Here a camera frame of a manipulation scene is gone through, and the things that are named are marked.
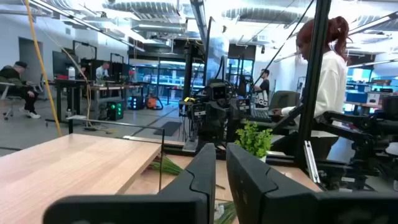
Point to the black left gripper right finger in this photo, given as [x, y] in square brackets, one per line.
[264, 199]

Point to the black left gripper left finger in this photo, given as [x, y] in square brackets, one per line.
[186, 205]

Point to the grass sprig with white blossoms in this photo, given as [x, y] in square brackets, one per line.
[168, 166]
[228, 213]

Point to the green potted plant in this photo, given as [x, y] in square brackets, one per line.
[253, 140]

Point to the black floor mat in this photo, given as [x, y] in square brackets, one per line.
[168, 128]

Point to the grey office chair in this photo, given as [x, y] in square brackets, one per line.
[284, 99]

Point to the orange vacuum cleaner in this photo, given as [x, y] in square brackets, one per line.
[152, 102]

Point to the person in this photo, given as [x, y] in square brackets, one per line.
[101, 73]
[264, 85]
[12, 77]
[334, 81]

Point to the black box with blue lights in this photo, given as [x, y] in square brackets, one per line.
[136, 102]

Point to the black box with green lights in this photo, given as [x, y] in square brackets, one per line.
[115, 110]

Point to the blue storage bin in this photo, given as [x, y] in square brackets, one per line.
[356, 97]

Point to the wooden work table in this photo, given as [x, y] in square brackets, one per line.
[109, 87]

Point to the white box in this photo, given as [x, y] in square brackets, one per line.
[373, 99]

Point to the black desk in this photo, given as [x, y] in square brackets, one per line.
[73, 81]

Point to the white jug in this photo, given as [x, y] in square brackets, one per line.
[71, 73]

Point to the black monitor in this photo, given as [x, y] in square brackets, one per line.
[62, 63]

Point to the white chair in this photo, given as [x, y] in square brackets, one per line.
[9, 99]

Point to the silver metal bracket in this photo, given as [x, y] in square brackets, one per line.
[311, 165]

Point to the black aluminium table frame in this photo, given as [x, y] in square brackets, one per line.
[312, 77]

